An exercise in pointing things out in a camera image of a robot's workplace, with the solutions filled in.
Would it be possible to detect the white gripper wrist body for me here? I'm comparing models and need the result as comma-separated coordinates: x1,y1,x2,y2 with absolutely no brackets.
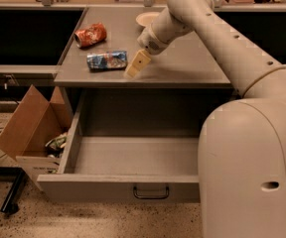
137,27,169,56

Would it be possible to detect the black metal stand foot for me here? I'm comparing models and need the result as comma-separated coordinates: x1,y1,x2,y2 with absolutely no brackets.
0,167,28,216

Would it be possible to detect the blue silver redbull can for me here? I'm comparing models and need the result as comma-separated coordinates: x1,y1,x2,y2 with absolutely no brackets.
86,51,128,70

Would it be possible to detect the white paper bowl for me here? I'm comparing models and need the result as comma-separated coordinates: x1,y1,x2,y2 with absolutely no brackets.
136,12,159,27

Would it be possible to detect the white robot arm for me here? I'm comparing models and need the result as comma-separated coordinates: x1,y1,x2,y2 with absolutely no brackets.
125,0,286,238

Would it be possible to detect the brown cardboard box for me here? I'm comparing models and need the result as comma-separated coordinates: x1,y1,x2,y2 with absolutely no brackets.
0,85,72,189

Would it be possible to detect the trash inside cardboard box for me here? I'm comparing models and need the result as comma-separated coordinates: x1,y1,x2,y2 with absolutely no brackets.
45,132,68,158

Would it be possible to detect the grey cabinet with top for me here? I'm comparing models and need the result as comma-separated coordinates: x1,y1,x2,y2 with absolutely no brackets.
54,6,240,137

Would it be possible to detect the crushed red soda can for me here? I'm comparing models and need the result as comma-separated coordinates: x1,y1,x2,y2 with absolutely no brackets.
73,23,107,48

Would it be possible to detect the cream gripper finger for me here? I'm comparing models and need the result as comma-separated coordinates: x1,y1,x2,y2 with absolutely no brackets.
124,50,151,78

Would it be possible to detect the black drawer handle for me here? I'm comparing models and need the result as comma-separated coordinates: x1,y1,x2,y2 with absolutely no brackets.
132,186,170,200

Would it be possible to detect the open grey top drawer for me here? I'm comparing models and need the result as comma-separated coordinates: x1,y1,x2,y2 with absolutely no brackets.
38,114,200,202

